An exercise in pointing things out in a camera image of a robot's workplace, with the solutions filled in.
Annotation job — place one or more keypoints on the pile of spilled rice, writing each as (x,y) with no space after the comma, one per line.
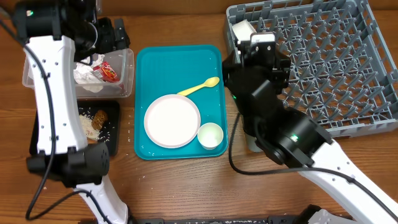
(90,131)

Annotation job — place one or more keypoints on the white paper cup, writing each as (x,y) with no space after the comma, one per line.
(210,136)

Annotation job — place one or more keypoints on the teal serving tray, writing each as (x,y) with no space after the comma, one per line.
(168,70)

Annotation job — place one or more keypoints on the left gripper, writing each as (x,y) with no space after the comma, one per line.
(110,43)

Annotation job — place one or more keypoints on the white napkin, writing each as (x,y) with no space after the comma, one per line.
(83,74)

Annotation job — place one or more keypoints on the yellow plastic spoon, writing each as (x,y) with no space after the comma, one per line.
(209,83)

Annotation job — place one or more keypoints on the grey dishwasher rack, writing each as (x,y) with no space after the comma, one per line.
(342,74)

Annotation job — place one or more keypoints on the red snack wrapper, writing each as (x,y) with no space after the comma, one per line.
(105,72)

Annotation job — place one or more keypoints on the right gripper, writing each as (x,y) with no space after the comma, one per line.
(280,71)

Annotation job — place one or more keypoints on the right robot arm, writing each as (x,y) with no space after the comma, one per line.
(289,137)

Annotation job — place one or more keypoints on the clear plastic bin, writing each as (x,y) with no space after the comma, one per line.
(121,68)

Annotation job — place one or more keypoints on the black plastic tray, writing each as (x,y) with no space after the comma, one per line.
(113,124)

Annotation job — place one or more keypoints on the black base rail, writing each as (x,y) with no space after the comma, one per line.
(312,214)

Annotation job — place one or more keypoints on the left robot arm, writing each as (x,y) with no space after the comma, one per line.
(55,35)

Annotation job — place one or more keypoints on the pink round plate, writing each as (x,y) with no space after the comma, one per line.
(172,121)

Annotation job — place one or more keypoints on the white bowl with walnut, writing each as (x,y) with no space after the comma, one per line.
(243,30)

